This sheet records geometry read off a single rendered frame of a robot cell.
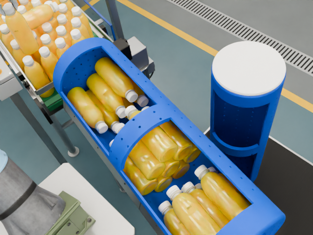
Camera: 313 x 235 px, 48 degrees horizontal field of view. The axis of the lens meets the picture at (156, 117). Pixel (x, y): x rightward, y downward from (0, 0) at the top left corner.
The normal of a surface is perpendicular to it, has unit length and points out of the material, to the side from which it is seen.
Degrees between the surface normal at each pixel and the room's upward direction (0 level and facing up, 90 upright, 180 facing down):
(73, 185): 0
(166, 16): 0
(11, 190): 46
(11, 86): 90
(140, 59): 90
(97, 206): 0
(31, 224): 29
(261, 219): 22
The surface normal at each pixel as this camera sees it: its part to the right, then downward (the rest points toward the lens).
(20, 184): 0.72, -0.39
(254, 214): 0.15, -0.70
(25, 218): 0.13, -0.15
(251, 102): -0.04, 0.83
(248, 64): -0.11, -0.56
